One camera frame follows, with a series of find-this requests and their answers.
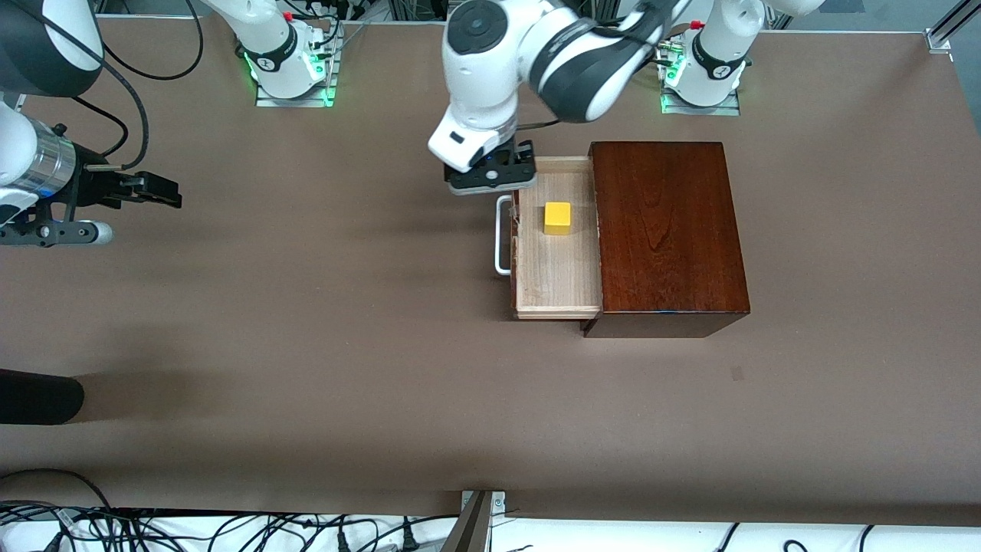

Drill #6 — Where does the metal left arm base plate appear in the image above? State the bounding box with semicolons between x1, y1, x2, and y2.
658;42;743;117

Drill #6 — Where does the light wooden drawer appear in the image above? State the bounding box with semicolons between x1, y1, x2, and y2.
510;156;603;320

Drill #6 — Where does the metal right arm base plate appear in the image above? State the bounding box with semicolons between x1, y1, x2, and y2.
255;23;340;108

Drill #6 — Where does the black cylindrical object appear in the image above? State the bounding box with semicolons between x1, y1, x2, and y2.
0;368;85;426

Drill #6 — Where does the grey metal beam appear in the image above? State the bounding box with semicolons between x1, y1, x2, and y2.
441;492;493;552

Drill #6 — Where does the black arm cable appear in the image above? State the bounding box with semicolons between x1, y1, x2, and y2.
100;0;205;81
73;57;149;171

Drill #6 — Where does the black cable bundle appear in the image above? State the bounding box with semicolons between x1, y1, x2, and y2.
0;468;461;552

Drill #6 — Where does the white metal drawer handle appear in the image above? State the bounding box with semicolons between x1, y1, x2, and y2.
495;195;515;276

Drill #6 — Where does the metal table edge bracket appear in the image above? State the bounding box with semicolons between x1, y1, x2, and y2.
460;491;507;526

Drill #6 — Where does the dark brown wooden cabinet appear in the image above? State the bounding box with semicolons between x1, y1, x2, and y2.
580;141;752;339

